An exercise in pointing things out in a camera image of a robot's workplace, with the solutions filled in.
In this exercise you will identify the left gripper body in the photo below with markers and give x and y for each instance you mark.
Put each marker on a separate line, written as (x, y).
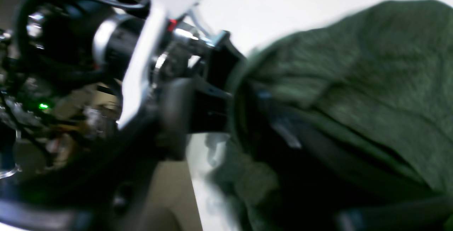
(145, 63)

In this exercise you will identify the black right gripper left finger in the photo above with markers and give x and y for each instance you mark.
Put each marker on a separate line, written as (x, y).
(106, 187)

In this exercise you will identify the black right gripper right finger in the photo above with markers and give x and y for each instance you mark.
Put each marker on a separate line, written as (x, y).
(328, 187)

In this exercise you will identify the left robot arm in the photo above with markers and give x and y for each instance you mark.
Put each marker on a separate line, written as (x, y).
(161, 48)

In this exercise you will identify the dark green long-sleeve shirt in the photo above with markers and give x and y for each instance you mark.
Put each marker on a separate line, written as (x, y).
(378, 81)

